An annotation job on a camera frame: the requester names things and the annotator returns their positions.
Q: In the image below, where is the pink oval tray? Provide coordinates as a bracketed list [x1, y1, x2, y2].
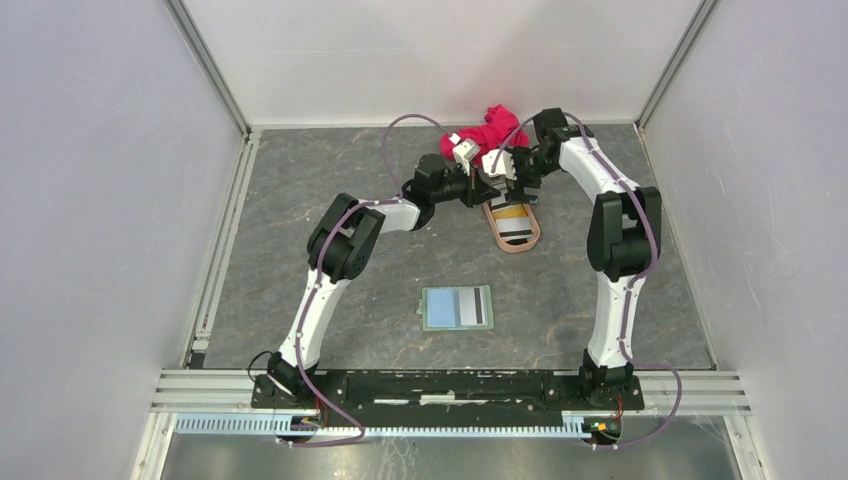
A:
[483, 202, 541, 254]

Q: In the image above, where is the grey striped credit card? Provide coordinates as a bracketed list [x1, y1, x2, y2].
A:
[457, 286, 492, 328]

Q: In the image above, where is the white slotted cable duct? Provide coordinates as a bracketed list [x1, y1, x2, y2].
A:
[174, 413, 590, 439]

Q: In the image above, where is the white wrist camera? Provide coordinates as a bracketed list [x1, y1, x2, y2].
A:
[449, 133, 480, 176]
[481, 149, 517, 181]

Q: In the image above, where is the yellow credit card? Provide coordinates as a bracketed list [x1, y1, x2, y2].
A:
[491, 205, 527, 220]

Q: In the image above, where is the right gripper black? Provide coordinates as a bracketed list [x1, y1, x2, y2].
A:
[504, 145, 559, 205]

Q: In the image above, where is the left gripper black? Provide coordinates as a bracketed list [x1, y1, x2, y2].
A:
[431, 161, 501, 210]

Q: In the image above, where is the green card holder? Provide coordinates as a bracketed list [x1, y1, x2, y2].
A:
[418, 285, 495, 331]

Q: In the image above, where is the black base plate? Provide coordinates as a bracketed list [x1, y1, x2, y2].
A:
[251, 369, 645, 428]

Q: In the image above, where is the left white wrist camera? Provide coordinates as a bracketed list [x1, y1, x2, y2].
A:
[449, 133, 480, 176]

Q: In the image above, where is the red cloth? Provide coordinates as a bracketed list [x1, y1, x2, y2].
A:
[439, 104, 530, 166]

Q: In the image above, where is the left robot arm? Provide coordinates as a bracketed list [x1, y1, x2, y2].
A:
[267, 154, 500, 408]

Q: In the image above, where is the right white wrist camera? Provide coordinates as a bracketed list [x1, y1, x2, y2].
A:
[481, 149, 517, 181]

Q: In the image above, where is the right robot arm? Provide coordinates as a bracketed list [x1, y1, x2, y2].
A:
[506, 108, 662, 408]

